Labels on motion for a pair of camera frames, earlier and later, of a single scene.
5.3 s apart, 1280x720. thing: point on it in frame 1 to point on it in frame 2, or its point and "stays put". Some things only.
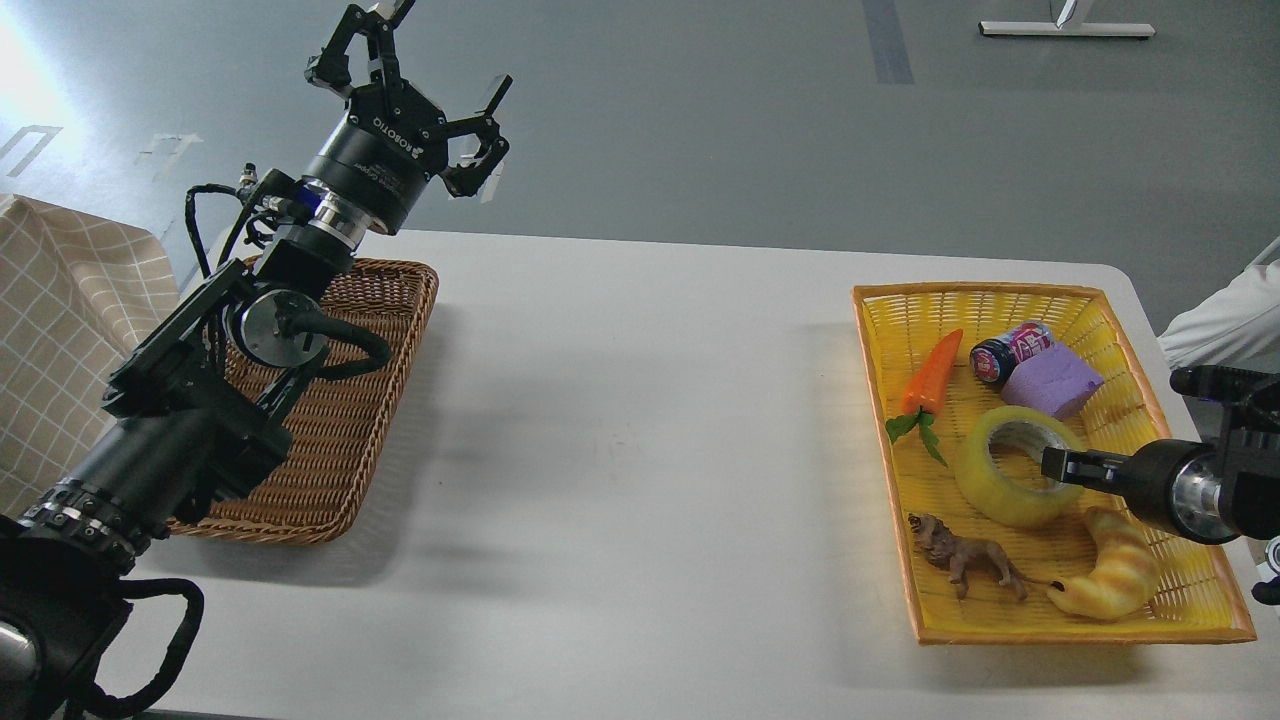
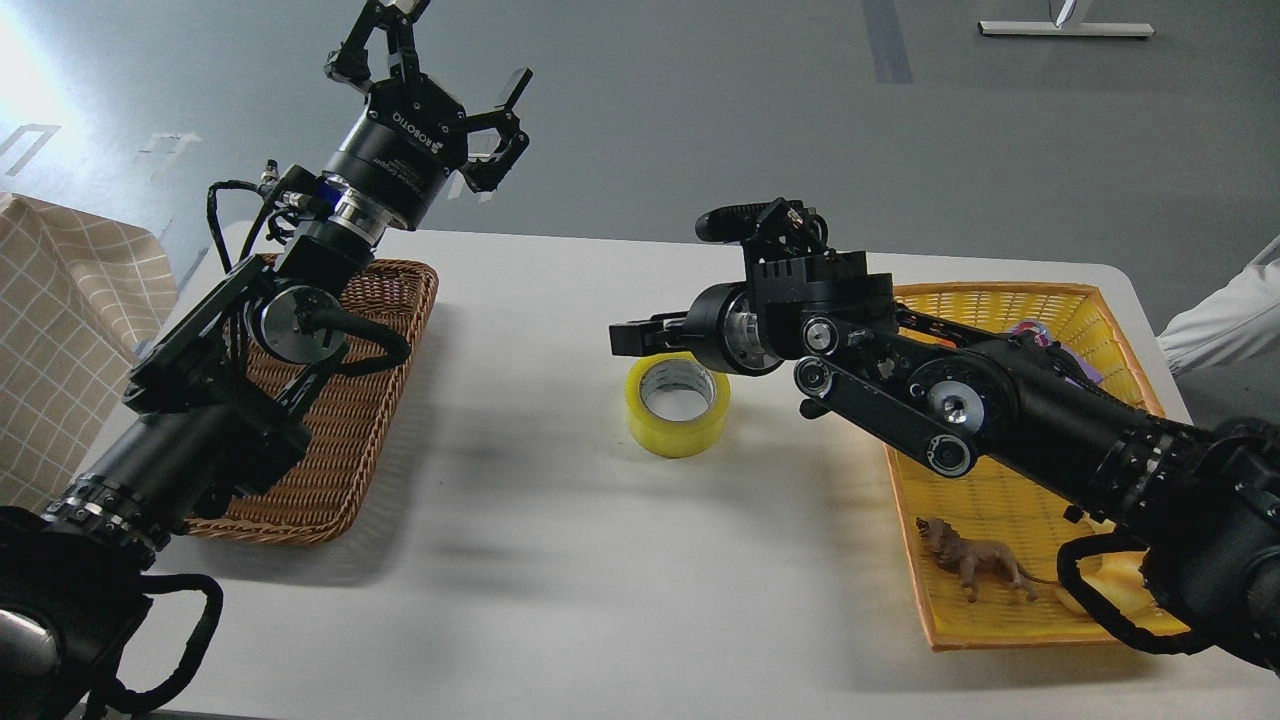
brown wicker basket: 339,425 stays put
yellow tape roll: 1002,500 to 675,407
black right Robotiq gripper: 1175,484 to 727,328
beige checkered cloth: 77,295 stays put
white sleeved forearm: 1238,326 stays put
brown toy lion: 960,556 stays put
